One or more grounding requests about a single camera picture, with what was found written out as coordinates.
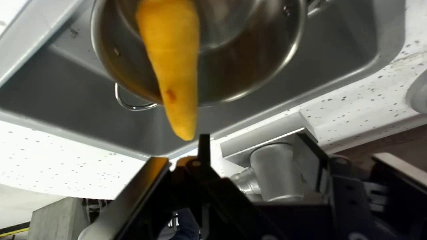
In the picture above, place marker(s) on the silver toy faucet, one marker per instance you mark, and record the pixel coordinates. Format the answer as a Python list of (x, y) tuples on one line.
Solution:
[(275, 168)]

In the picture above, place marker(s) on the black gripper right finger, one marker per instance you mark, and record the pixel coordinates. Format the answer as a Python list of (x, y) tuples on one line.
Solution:
[(218, 200)]

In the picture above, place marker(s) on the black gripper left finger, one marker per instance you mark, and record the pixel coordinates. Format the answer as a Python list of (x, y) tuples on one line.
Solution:
[(138, 200)]

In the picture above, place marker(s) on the silver toy sink basin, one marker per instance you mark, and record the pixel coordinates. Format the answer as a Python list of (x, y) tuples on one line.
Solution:
[(67, 88)]

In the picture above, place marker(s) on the orange carrot toy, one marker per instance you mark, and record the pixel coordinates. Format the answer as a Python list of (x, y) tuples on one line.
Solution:
[(174, 67)]

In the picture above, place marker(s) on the silver metal pot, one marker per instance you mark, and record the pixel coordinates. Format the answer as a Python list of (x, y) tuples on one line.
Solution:
[(241, 58)]

